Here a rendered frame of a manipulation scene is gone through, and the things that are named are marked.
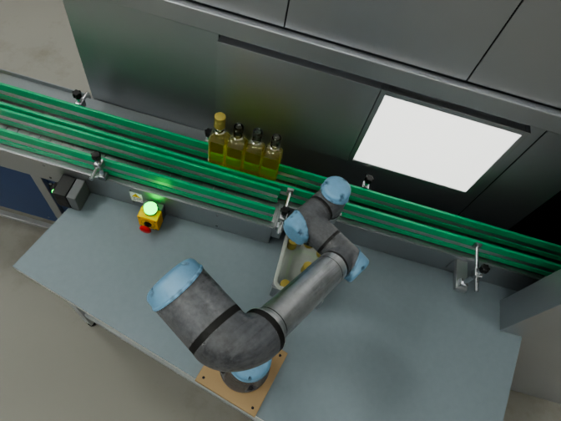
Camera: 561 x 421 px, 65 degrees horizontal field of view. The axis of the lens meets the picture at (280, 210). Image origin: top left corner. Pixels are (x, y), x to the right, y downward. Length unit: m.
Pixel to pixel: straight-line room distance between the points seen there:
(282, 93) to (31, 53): 2.26
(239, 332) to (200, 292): 0.10
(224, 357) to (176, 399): 1.40
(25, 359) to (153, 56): 1.47
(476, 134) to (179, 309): 0.98
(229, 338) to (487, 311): 1.17
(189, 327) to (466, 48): 0.92
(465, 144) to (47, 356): 1.92
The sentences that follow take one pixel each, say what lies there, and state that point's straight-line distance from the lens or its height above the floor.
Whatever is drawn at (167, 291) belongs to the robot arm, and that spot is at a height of 1.40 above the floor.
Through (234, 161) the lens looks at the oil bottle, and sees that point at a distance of 1.43.
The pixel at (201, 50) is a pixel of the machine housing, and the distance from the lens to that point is 1.39.
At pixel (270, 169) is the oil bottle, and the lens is 1.41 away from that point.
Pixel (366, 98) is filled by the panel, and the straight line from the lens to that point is 1.32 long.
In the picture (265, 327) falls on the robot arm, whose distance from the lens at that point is 0.82.
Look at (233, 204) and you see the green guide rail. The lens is 1.44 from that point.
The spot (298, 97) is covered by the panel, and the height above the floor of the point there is 1.20.
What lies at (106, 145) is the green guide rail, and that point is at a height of 0.93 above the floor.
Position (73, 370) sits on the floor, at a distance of 2.28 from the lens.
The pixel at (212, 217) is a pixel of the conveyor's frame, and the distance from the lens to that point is 1.52.
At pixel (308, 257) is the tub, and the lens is 1.56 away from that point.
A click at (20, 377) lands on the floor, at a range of 2.34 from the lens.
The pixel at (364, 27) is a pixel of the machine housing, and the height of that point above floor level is 1.47.
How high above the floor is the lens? 2.17
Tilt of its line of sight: 60 degrees down
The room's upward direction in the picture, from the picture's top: 17 degrees clockwise
